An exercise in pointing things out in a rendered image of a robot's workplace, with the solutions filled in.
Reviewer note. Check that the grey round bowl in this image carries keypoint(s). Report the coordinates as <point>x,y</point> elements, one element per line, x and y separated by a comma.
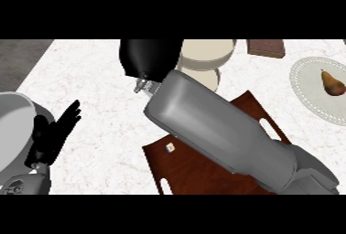
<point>15,128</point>

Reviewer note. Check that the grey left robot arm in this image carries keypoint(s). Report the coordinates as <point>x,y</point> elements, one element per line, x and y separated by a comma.
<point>27,182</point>

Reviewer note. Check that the white round plate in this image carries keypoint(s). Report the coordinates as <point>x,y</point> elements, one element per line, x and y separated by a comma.
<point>315,88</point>

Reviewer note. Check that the brown rectangular block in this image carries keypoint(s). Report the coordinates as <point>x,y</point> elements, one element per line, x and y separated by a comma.
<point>266,48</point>

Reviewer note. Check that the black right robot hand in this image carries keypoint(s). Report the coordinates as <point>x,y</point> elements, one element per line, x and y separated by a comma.
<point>148,58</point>

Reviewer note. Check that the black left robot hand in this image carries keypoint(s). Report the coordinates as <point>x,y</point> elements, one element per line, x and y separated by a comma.
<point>52,134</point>

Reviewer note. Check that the cream tiered basket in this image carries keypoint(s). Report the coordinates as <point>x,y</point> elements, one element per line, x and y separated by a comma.
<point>204,58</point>

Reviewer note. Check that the brown pear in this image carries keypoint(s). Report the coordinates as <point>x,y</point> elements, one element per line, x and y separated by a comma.
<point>333,83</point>

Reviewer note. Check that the small white sticker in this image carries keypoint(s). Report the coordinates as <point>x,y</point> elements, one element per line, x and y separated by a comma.
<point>170,147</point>

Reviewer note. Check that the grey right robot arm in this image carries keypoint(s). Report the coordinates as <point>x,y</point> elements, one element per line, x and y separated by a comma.
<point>225,134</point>

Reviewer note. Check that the brown wooden tray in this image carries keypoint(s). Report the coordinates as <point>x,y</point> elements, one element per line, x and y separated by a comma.
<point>198,173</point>

